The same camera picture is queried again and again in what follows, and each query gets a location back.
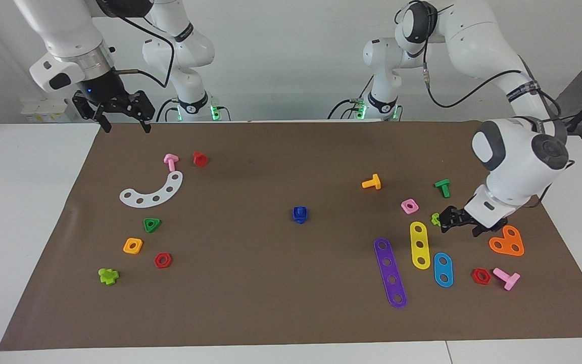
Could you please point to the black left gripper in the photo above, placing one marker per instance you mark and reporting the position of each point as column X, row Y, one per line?
column 468, row 218

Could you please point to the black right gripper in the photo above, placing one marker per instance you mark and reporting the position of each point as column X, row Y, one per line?
column 103, row 90

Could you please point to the blue triangle-head plastic screw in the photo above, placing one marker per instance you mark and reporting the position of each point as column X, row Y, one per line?
column 299, row 220

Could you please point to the blue square plastic nut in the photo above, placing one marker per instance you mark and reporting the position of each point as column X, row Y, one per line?
column 296, row 210

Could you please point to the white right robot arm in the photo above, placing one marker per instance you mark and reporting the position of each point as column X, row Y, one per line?
column 63, row 30

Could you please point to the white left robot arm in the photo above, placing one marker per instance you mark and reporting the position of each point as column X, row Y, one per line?
column 513, row 162

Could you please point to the lime green cross nut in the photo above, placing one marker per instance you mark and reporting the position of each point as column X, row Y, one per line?
column 435, row 220

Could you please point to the dark green plastic screw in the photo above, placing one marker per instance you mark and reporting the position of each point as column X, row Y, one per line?
column 442, row 185

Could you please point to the red hexagonal plastic nut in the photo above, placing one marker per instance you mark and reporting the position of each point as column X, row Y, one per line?
column 475, row 279
column 157, row 263

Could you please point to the pink square plastic nut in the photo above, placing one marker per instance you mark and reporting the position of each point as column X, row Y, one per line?
column 403, row 205

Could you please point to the pink plastic screw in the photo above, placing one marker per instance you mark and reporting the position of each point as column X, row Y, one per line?
column 171, row 163
column 509, row 280

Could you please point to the red hexagonal plastic screw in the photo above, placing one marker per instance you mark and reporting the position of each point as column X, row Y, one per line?
column 200, row 160

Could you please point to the orange yellow plastic screw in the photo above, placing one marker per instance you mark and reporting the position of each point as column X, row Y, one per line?
column 372, row 183

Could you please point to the green triangular plastic nut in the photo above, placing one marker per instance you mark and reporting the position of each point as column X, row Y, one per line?
column 148, row 228

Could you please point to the orange square plastic nut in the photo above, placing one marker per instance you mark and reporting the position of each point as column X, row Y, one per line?
column 126, row 249

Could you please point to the orange three-hole plastic plate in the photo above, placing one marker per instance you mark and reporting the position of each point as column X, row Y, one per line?
column 507, row 243

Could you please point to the yellow three-hole plastic plate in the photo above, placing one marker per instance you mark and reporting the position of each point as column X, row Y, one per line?
column 419, row 236

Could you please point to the blue two-hole plastic plate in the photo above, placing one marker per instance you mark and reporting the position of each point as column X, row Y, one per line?
column 443, row 270

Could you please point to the white cardboard box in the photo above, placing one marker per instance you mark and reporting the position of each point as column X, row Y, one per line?
column 43, row 114

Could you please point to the purple four-hole plastic plate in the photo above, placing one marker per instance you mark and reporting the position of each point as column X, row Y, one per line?
column 390, row 271

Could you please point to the white curved five-hole plate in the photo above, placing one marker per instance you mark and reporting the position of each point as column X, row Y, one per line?
column 162, row 193

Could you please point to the brown paper table mat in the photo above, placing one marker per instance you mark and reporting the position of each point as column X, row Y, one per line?
column 291, row 283

